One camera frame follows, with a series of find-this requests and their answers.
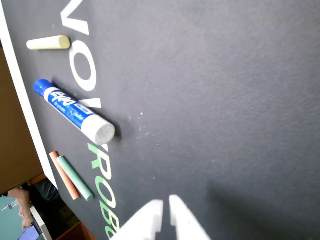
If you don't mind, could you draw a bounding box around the yellow chalk stick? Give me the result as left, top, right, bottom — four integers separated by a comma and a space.
26, 35, 71, 51

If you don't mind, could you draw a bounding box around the gray WOWROBO mat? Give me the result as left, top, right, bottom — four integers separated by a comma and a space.
1, 0, 320, 240

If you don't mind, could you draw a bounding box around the laptop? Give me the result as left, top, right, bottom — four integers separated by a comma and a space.
17, 223, 43, 240

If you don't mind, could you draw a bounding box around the person's hand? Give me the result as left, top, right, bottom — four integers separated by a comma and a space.
19, 208, 34, 230

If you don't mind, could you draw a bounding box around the green chalk stick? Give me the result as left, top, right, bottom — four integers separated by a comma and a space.
56, 155, 95, 202

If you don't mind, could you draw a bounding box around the orange chalk stick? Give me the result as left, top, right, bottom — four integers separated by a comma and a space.
49, 151, 81, 201

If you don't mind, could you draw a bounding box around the blue Expo marker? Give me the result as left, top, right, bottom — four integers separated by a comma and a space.
32, 78, 116, 146

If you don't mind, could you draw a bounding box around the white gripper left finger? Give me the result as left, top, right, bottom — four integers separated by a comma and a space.
111, 199, 165, 240

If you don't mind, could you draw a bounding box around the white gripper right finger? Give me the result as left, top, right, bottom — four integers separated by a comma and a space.
169, 194, 211, 240

